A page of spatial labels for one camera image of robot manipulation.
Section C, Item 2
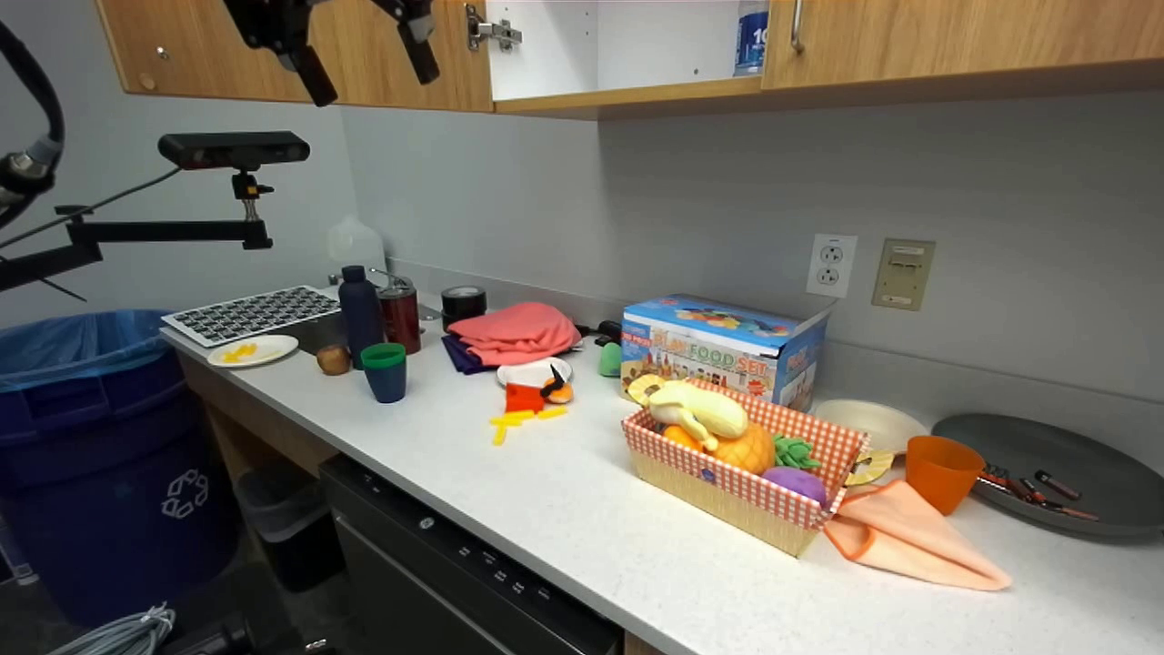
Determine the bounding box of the blue cup with green rim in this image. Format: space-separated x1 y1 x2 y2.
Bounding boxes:
361 344 406 404

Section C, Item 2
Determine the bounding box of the dark red can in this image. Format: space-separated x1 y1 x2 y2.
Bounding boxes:
380 276 423 352

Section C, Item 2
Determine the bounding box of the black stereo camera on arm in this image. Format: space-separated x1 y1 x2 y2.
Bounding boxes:
155 131 309 173

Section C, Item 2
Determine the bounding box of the red fries toy box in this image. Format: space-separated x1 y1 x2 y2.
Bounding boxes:
492 356 574 444

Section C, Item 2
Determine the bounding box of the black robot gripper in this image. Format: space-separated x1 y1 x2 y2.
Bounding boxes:
227 0 439 105

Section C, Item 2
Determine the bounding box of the black dishwasher front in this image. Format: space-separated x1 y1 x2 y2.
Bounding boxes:
320 456 623 655

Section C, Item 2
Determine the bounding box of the peach folded napkin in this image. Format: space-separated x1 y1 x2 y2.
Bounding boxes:
821 482 1013 595

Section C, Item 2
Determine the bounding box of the white plate with yellow food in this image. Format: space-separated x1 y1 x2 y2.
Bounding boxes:
208 335 298 371

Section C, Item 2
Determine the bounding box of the green sponge toy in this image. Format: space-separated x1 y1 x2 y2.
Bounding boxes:
598 344 623 377

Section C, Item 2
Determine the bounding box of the brown egg toy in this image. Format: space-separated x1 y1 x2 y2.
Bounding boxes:
318 345 352 374

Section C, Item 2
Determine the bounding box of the white wall outlet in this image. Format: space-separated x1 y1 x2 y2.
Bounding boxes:
809 233 857 297

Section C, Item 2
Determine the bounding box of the yellow toy banana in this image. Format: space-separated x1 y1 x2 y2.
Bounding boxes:
627 374 751 450

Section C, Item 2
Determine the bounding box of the checkerboard calibration board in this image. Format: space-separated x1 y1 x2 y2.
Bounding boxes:
163 283 338 348

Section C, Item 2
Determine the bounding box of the blue toy food box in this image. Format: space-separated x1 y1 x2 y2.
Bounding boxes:
623 296 825 407

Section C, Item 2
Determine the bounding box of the wooden cabinet door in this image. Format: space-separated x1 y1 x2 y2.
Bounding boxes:
96 0 492 113
768 0 1164 86

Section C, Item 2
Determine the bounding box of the orange plastic cup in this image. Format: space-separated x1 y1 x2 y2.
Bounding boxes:
906 436 987 517

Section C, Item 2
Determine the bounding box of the blue recycling bin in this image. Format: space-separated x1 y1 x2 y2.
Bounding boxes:
0 311 241 623

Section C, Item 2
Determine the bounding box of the dark blue bottle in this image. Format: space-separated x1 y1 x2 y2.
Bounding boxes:
338 265 382 356

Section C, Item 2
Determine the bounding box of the dark blue cloth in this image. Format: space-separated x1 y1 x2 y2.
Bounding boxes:
439 335 485 374

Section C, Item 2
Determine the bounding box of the beige wall switch plate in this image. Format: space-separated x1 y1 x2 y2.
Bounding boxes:
874 237 936 311

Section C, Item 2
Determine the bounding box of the coral pink cloth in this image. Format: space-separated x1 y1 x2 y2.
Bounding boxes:
446 302 577 368

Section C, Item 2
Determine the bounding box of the white bowl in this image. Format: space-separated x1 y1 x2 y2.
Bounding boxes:
811 402 929 456

